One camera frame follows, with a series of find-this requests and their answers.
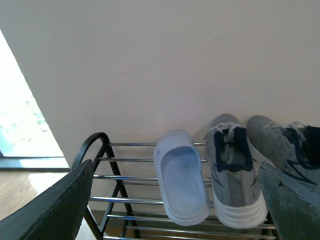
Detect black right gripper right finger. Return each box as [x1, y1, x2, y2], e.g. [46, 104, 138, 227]
[258, 162, 320, 240]

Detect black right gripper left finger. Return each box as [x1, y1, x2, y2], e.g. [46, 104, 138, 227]
[0, 159, 94, 240]

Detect grey knit sneaker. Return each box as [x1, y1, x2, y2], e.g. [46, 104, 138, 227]
[246, 115, 320, 193]
[204, 114, 268, 229]

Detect light blue slipper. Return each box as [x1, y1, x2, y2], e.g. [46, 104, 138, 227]
[153, 130, 211, 226]

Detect black metal shoe rack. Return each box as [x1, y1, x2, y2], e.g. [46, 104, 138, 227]
[73, 132, 279, 240]

